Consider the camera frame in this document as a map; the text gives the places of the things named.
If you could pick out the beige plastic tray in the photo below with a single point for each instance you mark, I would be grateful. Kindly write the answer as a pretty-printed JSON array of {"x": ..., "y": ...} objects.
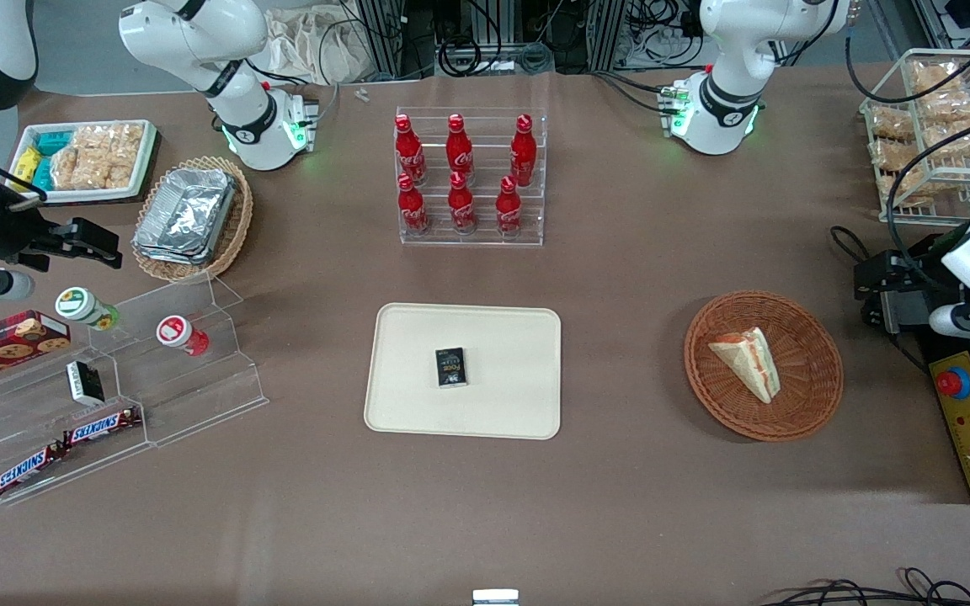
[{"x": 502, "y": 404}]

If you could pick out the small black card box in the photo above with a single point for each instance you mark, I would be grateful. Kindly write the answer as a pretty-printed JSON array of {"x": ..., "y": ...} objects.
[{"x": 450, "y": 368}]

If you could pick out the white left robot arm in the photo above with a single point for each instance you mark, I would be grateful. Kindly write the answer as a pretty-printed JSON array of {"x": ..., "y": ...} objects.
[{"x": 721, "y": 118}]

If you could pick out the red cola bottle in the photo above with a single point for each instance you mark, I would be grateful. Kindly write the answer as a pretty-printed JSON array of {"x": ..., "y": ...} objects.
[
  {"x": 461, "y": 207},
  {"x": 459, "y": 150},
  {"x": 408, "y": 151},
  {"x": 523, "y": 151},
  {"x": 508, "y": 210},
  {"x": 412, "y": 209}
]

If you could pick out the green lid cup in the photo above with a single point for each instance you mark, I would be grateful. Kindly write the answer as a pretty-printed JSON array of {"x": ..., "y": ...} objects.
[{"x": 81, "y": 305}]

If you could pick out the clear acrylic bottle rack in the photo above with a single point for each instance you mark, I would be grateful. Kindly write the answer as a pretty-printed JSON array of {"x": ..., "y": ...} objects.
[{"x": 485, "y": 231}]

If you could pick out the red cookie box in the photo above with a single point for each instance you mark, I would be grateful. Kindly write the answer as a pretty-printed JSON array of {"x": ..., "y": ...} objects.
[{"x": 5, "y": 343}]

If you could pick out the yellow snack packet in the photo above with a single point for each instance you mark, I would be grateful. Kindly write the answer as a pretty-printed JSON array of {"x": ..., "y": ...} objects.
[{"x": 27, "y": 163}]

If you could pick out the Snickers chocolate bar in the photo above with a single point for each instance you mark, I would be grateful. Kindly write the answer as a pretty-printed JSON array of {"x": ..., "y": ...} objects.
[
  {"x": 26, "y": 470},
  {"x": 102, "y": 427}
]

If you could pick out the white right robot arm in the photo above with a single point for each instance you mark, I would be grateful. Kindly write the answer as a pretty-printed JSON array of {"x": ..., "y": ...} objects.
[{"x": 259, "y": 135}]

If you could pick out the cream cloth bag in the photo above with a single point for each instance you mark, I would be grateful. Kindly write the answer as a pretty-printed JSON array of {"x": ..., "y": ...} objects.
[{"x": 317, "y": 46}]

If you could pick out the black and white small box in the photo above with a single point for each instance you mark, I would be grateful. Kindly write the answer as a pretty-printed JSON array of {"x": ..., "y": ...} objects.
[{"x": 83, "y": 383}]

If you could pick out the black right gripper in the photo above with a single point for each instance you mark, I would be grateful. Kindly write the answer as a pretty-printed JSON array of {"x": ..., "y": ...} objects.
[{"x": 15, "y": 235}]

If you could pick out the white rectangular snack tray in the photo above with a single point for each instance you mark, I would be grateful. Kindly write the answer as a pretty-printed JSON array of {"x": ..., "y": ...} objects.
[{"x": 146, "y": 160}]

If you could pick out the red lid cup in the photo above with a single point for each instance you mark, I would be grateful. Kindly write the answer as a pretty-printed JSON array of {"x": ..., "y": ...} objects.
[{"x": 178, "y": 332}]

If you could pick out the black countertop appliance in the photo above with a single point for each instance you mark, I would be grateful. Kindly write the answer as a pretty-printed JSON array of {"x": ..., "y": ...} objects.
[{"x": 914, "y": 311}]

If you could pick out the oval light wicker basket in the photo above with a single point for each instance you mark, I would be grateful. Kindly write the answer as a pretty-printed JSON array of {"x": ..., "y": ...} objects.
[{"x": 237, "y": 227}]

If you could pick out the round brown wicker basket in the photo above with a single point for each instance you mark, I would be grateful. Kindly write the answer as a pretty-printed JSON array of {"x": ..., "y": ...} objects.
[{"x": 805, "y": 396}]

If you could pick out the rice cracker pack pile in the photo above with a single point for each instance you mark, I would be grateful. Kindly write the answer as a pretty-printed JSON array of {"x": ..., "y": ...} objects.
[{"x": 98, "y": 157}]

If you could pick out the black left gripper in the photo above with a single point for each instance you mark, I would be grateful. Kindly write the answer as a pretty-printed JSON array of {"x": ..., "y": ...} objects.
[{"x": 914, "y": 280}]

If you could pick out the teal snack packet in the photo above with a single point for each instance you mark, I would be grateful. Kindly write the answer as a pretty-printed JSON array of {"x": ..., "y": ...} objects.
[
  {"x": 41, "y": 174},
  {"x": 54, "y": 142}
]

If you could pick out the clear acrylic step shelf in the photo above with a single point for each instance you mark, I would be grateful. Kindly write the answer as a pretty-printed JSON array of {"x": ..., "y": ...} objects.
[{"x": 199, "y": 396}]

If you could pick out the stacked aluminium foil trays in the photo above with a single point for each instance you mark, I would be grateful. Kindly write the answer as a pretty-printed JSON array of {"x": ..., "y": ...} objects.
[{"x": 186, "y": 215}]

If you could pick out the triangular sandwich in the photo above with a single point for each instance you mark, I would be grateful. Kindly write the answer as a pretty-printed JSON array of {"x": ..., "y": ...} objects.
[{"x": 750, "y": 360}]

